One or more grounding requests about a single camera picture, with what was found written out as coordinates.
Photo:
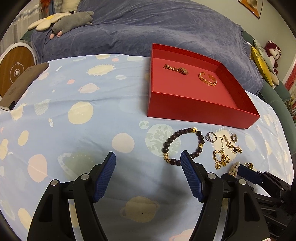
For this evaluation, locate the red bow tieback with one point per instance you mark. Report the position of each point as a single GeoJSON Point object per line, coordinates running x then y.
{"type": "Point", "coordinates": [46, 5]}

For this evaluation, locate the blue-grey sofa cover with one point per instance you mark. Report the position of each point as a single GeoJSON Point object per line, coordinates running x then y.
{"type": "Point", "coordinates": [132, 27]}

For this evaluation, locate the white curtain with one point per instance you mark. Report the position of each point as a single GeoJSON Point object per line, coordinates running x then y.
{"type": "Point", "coordinates": [29, 14]}

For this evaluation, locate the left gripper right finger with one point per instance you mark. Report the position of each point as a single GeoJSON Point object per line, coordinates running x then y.
{"type": "Point", "coordinates": [195, 174]}

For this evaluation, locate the orange framed wall picture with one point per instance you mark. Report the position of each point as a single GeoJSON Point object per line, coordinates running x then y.
{"type": "Point", "coordinates": [254, 6]}

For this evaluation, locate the brown leather case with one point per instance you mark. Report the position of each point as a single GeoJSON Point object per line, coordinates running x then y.
{"type": "Point", "coordinates": [19, 87]}

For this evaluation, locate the green sofa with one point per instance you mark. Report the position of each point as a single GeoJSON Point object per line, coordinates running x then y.
{"type": "Point", "coordinates": [275, 99]}

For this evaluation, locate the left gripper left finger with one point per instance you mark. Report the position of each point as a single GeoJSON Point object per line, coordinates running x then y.
{"type": "Point", "coordinates": [101, 175]}

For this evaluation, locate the white flower plush cushion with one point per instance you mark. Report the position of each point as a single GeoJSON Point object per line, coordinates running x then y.
{"type": "Point", "coordinates": [45, 23]}

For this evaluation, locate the red monkey plush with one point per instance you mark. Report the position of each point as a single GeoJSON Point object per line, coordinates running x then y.
{"type": "Point", "coordinates": [274, 53]}

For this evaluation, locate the grey plush toy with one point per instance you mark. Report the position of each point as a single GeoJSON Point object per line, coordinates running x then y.
{"type": "Point", "coordinates": [70, 22]}

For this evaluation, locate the gold chain bangle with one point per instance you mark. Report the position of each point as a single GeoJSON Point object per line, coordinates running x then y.
{"type": "Point", "coordinates": [207, 78]}

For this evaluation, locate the gold cushion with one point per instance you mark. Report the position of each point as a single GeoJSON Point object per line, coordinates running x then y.
{"type": "Point", "coordinates": [261, 65]}

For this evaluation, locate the red cardboard tray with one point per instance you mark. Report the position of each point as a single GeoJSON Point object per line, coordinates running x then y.
{"type": "Point", "coordinates": [186, 98]}

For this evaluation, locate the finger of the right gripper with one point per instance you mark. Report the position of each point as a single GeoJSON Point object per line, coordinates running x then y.
{"type": "Point", "coordinates": [252, 176]}

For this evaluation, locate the gold black flower pendant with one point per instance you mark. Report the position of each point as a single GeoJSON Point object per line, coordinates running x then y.
{"type": "Point", "coordinates": [236, 149]}

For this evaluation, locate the silver hoop earring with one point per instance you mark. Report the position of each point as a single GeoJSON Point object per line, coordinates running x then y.
{"type": "Point", "coordinates": [233, 137]}

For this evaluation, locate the blue planet print tablecloth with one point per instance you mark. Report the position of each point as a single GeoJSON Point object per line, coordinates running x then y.
{"type": "Point", "coordinates": [82, 108]}

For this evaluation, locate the white long plush toy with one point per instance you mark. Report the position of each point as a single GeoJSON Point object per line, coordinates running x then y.
{"type": "Point", "coordinates": [69, 5]}

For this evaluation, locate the round wooden white device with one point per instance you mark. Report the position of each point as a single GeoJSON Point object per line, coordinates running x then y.
{"type": "Point", "coordinates": [14, 61]}

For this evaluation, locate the grey-green cushion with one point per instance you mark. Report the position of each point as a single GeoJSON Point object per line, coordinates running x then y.
{"type": "Point", "coordinates": [264, 55]}

